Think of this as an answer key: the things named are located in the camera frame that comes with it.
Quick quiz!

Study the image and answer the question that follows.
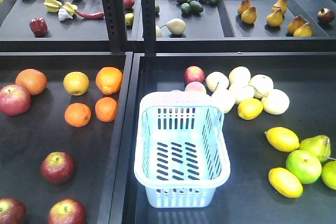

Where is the yellow lemon lower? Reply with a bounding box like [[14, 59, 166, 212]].
[[268, 167, 303, 198]]

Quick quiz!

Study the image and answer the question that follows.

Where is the green apple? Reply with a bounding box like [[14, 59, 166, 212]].
[[286, 150, 322, 184]]

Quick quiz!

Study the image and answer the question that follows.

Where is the yellow orange right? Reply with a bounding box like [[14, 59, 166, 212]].
[[63, 71, 90, 96]]

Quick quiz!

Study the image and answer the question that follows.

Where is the yellow lemon by pears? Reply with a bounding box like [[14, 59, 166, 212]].
[[237, 98, 264, 120]]

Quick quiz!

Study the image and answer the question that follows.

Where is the red apple in right bin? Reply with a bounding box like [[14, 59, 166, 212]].
[[184, 66, 205, 84]]

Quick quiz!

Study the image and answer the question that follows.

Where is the yellow starfruit right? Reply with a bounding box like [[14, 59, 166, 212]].
[[62, 2, 78, 16]]

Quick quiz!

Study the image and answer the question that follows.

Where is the pink peach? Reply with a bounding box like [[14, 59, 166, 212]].
[[184, 81, 207, 93]]

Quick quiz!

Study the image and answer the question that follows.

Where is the yellow starfruit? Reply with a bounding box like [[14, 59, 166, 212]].
[[44, 0, 62, 13], [62, 2, 78, 16]]

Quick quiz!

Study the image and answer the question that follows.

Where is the large orange far right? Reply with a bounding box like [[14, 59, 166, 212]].
[[96, 67, 123, 95]]

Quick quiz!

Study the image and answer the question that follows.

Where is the black upright post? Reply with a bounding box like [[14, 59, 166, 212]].
[[141, 0, 156, 53], [102, 0, 127, 51]]

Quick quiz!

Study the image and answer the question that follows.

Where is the dark red apple back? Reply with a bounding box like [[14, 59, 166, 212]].
[[40, 152, 75, 185]]

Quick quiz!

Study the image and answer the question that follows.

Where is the orange behind middle apple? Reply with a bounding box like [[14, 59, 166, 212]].
[[15, 69, 47, 95]]

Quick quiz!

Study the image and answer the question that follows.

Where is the white garlic bulb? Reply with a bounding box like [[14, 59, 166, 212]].
[[58, 8, 73, 22]]

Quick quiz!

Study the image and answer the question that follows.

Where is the yellow lemon upper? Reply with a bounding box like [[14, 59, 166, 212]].
[[265, 126, 300, 152]]

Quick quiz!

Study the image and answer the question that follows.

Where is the small orange right lower left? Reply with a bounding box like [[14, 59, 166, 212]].
[[64, 103, 91, 127]]

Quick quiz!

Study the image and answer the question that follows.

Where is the light blue plastic basket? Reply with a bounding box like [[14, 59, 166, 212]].
[[133, 91, 230, 208]]

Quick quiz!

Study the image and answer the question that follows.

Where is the red chili pepper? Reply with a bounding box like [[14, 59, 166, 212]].
[[76, 10, 104, 19]]

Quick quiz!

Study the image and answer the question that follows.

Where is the green pear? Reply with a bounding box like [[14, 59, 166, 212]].
[[299, 135, 331, 163]]

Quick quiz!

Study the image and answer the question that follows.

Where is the red bell pepper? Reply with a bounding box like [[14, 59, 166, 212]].
[[29, 17, 48, 37]]

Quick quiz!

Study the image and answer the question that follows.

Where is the dark red apple front right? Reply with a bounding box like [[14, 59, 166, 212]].
[[48, 198, 87, 224]]

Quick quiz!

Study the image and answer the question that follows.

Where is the black upright post right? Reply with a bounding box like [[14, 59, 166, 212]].
[[141, 0, 156, 53]]

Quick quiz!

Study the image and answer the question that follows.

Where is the small orange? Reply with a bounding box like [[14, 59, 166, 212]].
[[64, 103, 91, 127], [95, 97, 118, 123]]

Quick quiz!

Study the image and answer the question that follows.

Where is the dark red apple front left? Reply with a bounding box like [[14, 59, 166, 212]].
[[1, 198, 27, 224]]

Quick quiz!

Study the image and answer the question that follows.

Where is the dark red apple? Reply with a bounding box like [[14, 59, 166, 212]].
[[1, 198, 27, 224], [40, 152, 75, 185], [48, 198, 87, 224]]

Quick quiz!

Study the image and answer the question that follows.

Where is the yellow starfruit left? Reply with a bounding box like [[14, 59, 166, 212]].
[[44, 0, 62, 13]]

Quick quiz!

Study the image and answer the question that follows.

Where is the black upright post left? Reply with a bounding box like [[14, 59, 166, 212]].
[[102, 0, 127, 51]]

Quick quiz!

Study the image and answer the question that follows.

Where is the pink red apple middle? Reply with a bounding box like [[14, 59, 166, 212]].
[[1, 84, 31, 116]]

